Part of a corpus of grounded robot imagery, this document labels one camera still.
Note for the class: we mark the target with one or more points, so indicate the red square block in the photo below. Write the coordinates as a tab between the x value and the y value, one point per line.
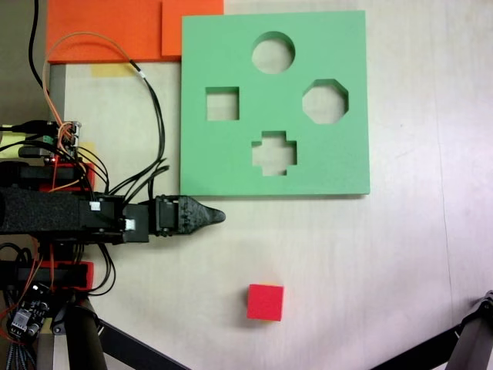
265	302

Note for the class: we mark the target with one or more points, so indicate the small black converter board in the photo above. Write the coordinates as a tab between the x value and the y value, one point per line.
23	320

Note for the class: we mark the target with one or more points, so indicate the yellow tape strip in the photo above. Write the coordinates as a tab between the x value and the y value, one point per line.
111	70

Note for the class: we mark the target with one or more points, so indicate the black power plug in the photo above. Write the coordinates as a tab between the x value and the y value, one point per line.
34	151

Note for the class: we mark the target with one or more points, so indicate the yellow sticky note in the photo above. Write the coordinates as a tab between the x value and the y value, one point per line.
89	147
9	146

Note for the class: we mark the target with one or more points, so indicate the green shape sorting board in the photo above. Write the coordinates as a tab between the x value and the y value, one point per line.
215	154

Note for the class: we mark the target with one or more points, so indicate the black red table clamp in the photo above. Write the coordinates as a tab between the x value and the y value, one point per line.
86	273
86	173

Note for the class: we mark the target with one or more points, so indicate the large orange foam block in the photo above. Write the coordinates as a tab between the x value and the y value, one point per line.
96	27

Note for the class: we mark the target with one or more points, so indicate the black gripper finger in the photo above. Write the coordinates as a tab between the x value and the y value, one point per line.
196	216

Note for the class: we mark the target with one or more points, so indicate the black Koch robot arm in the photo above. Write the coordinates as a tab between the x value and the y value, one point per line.
46	212

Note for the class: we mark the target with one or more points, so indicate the black tripod brace bar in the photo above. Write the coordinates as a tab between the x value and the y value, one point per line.
416	354
135	347

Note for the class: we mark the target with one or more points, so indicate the black tripod leg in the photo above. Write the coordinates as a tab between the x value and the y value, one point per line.
473	331
82	339

